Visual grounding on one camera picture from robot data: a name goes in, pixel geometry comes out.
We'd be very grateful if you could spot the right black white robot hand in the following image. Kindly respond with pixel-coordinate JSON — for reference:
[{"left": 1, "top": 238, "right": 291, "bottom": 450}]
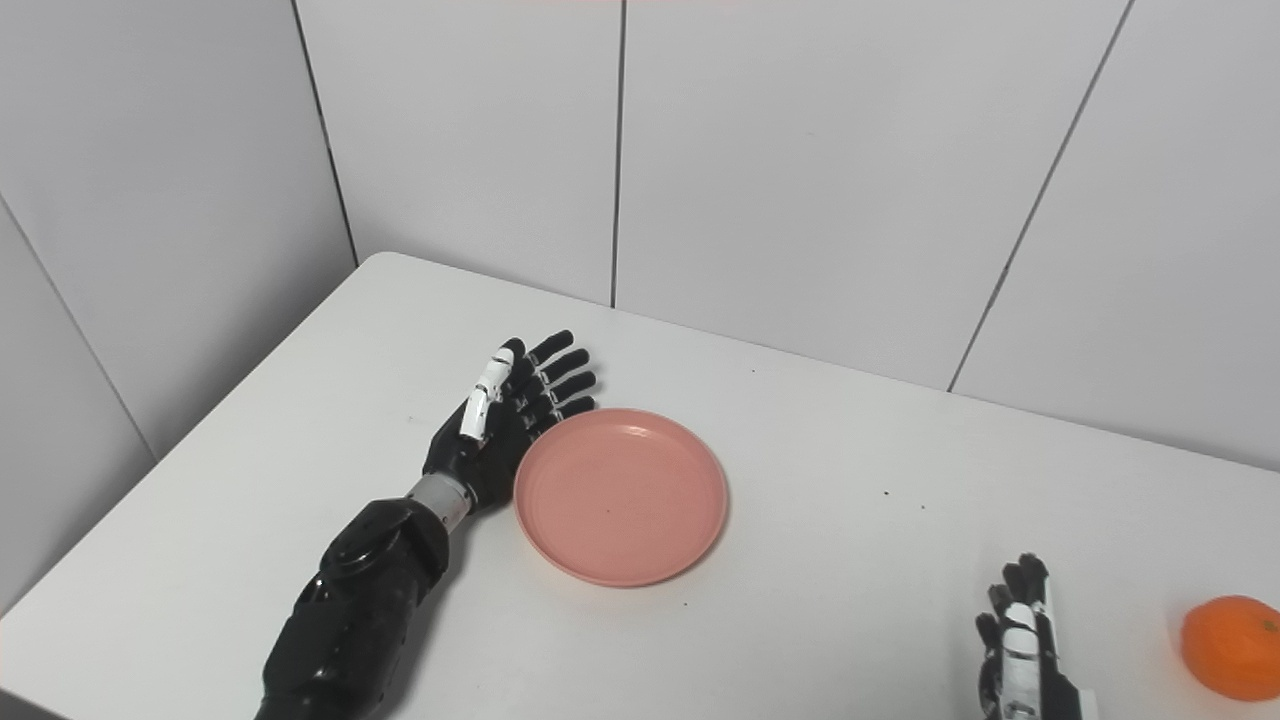
[{"left": 975, "top": 553, "right": 1099, "bottom": 720}]

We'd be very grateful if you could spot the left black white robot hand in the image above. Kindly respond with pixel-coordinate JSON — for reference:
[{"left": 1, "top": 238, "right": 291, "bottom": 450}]
[{"left": 422, "top": 330, "right": 598, "bottom": 517}]

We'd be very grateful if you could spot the pink round plate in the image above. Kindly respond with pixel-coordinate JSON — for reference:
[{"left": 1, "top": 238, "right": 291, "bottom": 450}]
[{"left": 513, "top": 407, "right": 729, "bottom": 588}]

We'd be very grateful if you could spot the orange fruit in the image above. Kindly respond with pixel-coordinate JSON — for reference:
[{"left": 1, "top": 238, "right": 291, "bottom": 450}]
[{"left": 1180, "top": 595, "right": 1280, "bottom": 702}]

